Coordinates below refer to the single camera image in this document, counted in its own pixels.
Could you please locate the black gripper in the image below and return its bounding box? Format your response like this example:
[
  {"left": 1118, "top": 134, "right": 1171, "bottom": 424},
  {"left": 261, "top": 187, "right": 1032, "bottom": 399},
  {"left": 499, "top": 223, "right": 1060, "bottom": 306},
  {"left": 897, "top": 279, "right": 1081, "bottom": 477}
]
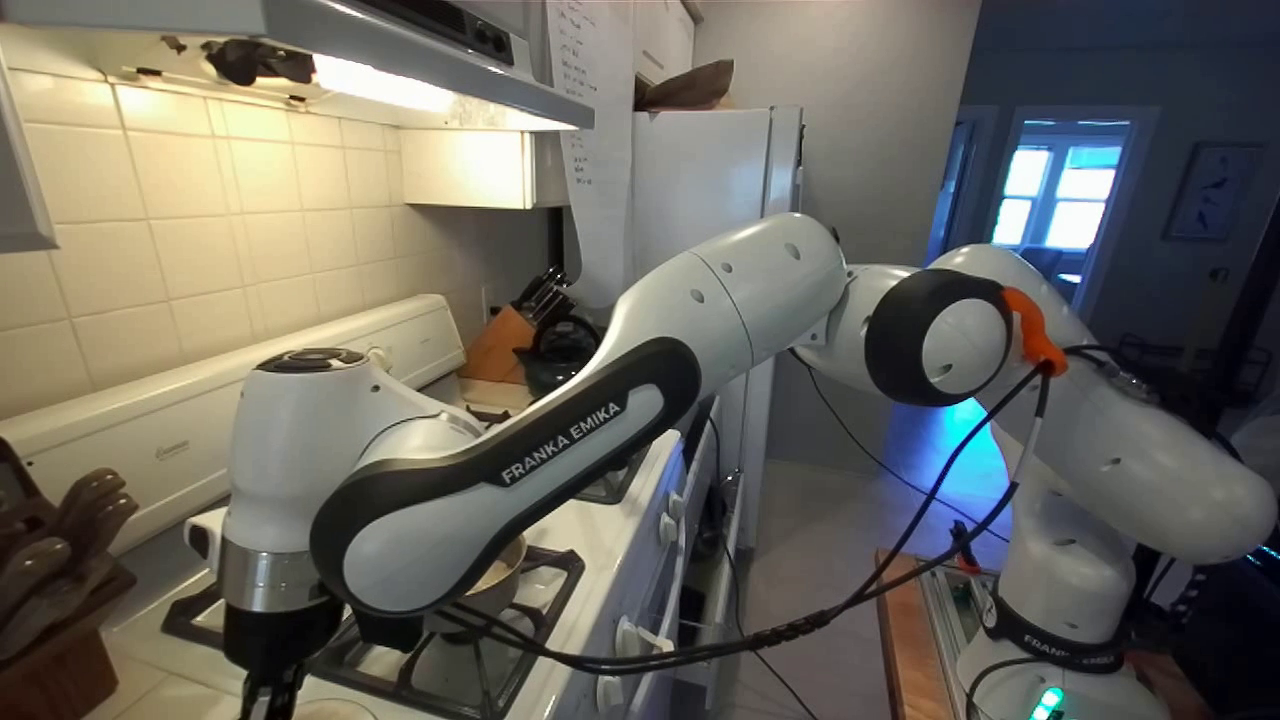
[{"left": 214, "top": 593, "right": 349, "bottom": 720}]

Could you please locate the black burner grate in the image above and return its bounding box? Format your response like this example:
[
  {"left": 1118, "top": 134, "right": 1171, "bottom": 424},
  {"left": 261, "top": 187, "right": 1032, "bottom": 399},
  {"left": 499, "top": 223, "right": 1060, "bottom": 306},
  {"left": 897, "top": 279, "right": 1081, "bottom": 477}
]
[
  {"left": 573, "top": 453, "right": 657, "bottom": 509},
  {"left": 160, "top": 535, "right": 586, "bottom": 720}
]

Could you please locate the dark wooden knife block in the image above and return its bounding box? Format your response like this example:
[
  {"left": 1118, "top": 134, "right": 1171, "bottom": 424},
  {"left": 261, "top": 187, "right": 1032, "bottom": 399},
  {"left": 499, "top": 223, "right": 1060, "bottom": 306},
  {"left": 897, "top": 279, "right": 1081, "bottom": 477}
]
[{"left": 0, "top": 442, "right": 139, "bottom": 720}]

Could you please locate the white gas stove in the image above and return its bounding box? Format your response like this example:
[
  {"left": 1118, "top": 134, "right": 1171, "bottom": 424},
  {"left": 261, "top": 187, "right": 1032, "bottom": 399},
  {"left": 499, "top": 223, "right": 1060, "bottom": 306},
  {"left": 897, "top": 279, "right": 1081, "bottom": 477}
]
[{"left": 0, "top": 292, "right": 742, "bottom": 720}]

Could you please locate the orange wooden knife block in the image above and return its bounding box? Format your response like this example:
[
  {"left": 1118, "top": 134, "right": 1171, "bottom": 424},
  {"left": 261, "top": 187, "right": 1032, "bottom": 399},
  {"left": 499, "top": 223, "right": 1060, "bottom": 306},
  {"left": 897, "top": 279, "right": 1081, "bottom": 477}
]
[{"left": 461, "top": 265, "right": 577, "bottom": 386}]

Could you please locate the dark kettle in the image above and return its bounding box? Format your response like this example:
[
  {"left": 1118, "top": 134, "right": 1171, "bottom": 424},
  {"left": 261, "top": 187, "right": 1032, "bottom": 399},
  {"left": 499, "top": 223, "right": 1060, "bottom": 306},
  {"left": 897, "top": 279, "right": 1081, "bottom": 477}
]
[{"left": 526, "top": 306, "right": 607, "bottom": 371}]

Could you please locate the dark fitting under hood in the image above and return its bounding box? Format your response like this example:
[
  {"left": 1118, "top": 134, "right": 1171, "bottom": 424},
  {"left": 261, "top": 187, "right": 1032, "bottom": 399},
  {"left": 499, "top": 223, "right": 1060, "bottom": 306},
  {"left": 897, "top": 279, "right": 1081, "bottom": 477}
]
[{"left": 194, "top": 36, "right": 316, "bottom": 89}]

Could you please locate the wooden table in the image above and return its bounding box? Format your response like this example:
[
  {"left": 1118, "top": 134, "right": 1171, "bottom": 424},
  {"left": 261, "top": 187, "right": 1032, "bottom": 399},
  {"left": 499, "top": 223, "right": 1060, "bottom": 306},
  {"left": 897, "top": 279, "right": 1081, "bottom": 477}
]
[{"left": 873, "top": 547, "right": 1015, "bottom": 720}]

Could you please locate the white board with handwriting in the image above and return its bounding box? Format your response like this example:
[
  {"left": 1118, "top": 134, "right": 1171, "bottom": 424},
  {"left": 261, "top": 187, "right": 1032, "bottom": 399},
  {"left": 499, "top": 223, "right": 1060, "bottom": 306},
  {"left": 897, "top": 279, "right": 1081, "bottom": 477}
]
[{"left": 536, "top": 0, "right": 641, "bottom": 312}]

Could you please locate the grey range hood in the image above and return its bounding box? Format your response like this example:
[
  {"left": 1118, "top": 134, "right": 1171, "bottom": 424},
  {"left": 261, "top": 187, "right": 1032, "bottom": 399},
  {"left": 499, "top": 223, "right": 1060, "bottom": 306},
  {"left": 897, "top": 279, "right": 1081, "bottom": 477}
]
[{"left": 0, "top": 0, "right": 594, "bottom": 134}]

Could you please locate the white refrigerator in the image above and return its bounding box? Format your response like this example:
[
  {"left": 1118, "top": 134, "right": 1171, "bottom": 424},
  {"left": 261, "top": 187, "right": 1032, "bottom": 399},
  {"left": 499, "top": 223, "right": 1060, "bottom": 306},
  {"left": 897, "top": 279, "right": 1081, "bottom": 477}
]
[{"left": 632, "top": 102, "right": 810, "bottom": 551}]

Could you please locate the metal robot mounting plate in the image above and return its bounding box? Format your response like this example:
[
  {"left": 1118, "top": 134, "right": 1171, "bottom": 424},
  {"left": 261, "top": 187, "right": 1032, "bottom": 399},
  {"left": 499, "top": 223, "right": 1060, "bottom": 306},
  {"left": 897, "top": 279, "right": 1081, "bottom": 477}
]
[{"left": 917, "top": 554, "right": 1002, "bottom": 670}]

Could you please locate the red black clamp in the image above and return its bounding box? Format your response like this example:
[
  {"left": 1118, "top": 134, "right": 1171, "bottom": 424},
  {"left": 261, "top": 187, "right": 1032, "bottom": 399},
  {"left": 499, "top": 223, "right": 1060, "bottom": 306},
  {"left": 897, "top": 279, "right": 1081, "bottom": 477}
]
[{"left": 941, "top": 514, "right": 989, "bottom": 578}]

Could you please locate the brown basket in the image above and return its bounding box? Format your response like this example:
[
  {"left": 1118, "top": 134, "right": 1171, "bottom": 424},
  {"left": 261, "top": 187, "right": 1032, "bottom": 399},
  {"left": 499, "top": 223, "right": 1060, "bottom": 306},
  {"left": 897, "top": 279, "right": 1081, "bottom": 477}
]
[{"left": 636, "top": 56, "right": 737, "bottom": 116}]

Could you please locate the bright paned window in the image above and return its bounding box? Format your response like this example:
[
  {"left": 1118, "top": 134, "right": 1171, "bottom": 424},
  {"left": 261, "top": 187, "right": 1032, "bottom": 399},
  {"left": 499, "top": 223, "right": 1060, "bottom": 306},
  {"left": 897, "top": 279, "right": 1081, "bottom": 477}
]
[{"left": 990, "top": 132, "right": 1128, "bottom": 257}]

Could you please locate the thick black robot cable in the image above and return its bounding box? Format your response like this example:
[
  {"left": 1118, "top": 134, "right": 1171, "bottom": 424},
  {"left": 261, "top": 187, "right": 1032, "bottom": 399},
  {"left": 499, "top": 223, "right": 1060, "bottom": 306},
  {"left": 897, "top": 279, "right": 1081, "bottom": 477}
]
[{"left": 432, "top": 341, "right": 1111, "bottom": 676}]

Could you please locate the thin black cable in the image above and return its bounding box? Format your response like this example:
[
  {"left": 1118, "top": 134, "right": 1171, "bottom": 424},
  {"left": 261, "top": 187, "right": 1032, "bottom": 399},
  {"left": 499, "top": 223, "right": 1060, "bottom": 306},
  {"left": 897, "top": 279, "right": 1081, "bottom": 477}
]
[{"left": 783, "top": 350, "right": 1015, "bottom": 547}]

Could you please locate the white wall cabinet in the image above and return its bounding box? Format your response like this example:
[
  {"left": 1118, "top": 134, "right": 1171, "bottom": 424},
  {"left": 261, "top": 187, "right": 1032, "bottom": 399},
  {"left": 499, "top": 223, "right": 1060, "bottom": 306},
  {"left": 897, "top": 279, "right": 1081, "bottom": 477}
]
[{"left": 632, "top": 0, "right": 702, "bottom": 89}]

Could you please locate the orange cable strap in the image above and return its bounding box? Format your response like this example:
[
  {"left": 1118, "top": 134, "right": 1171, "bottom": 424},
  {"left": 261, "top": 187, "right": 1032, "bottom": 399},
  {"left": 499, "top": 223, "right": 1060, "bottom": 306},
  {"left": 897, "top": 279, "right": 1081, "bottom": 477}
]
[{"left": 997, "top": 283, "right": 1071, "bottom": 380}]

